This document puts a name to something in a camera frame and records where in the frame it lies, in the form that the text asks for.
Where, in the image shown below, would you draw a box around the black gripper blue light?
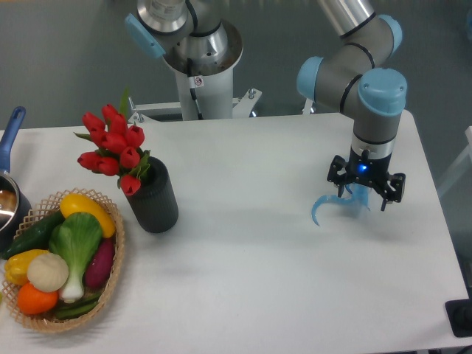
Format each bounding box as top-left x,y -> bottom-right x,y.
327,149 -> 406,212

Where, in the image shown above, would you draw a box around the red tulip bouquet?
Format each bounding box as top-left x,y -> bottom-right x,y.
75,88 -> 150,196

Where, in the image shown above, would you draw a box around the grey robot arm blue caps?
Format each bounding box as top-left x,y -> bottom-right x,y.
125,1 -> 407,204

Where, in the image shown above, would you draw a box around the dark grey ribbed vase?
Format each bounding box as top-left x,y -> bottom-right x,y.
127,156 -> 179,233

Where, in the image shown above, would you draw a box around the blue curved tape strip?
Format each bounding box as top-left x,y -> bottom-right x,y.
311,184 -> 370,226

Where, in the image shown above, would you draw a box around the black device table corner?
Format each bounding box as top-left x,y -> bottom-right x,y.
445,299 -> 471,338

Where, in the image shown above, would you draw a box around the purple sweet potato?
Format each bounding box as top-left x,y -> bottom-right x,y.
84,239 -> 114,288

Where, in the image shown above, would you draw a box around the green bok choy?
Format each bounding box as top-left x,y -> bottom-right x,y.
49,212 -> 103,304

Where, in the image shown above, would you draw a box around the green bean pods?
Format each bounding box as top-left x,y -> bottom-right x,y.
54,293 -> 102,320

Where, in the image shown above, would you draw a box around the woven wicker basket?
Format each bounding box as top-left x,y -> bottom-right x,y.
2,188 -> 125,333

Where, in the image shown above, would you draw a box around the white garlic bulb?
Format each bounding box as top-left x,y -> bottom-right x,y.
27,253 -> 69,293

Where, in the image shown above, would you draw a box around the dark green cucumber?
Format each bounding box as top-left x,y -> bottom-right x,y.
1,211 -> 64,260

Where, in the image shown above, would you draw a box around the orange fruit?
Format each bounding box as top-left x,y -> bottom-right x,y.
17,282 -> 59,315

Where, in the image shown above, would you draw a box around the yellow bell pepper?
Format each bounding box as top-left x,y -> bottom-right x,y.
4,249 -> 48,285

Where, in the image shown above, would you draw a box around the white frame right edge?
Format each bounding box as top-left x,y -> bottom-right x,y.
437,126 -> 471,198

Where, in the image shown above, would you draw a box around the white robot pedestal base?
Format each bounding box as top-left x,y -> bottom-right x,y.
127,18 -> 263,125

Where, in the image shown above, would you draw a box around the blue handled saucepan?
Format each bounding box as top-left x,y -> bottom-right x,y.
1,106 -> 31,251

